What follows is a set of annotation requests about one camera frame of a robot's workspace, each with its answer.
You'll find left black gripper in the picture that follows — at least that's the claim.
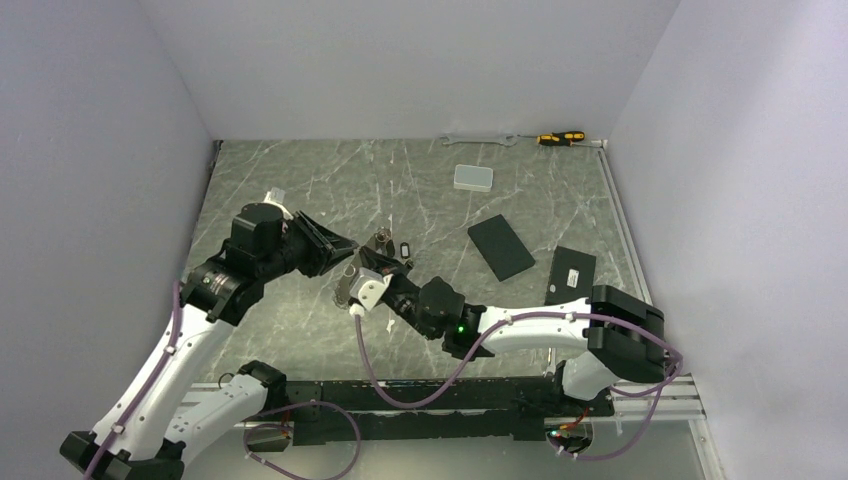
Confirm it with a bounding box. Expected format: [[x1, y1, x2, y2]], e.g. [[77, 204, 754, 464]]
[[258, 210, 359, 282]]

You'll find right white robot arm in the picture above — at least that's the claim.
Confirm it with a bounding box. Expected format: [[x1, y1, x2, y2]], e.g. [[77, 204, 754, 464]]
[[336, 247, 683, 415]]

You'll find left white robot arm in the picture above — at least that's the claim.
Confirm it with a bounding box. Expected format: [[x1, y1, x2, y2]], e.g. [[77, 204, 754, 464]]
[[59, 202, 358, 479]]

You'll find grey plastic box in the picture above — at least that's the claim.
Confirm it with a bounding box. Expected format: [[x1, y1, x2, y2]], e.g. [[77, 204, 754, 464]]
[[453, 164, 494, 192]]

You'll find silver open-end wrench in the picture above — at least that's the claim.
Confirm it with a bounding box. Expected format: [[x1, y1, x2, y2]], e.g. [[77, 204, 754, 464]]
[[440, 134, 519, 147]]

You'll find black rectangular device box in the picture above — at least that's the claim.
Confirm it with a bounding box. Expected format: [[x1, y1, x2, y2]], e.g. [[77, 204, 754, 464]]
[[544, 246, 596, 306]]

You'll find yellow black screwdriver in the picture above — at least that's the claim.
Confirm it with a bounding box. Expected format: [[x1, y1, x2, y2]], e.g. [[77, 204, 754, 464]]
[[521, 131, 586, 147]]

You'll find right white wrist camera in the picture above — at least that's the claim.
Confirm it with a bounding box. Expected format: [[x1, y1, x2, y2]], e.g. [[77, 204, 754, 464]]
[[349, 274, 393, 317]]

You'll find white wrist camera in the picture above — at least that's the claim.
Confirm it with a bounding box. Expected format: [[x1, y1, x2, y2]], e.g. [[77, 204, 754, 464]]
[[263, 187, 293, 220], [349, 274, 393, 317]]

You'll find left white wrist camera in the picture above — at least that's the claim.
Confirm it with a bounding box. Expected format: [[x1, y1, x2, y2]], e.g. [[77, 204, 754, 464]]
[[263, 187, 293, 220]]

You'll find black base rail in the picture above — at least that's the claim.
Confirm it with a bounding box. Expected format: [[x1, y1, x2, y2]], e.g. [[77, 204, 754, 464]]
[[286, 376, 615, 446]]

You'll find aluminium frame rail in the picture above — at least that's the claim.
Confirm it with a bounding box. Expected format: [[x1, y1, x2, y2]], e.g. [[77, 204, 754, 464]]
[[597, 145, 727, 479]]

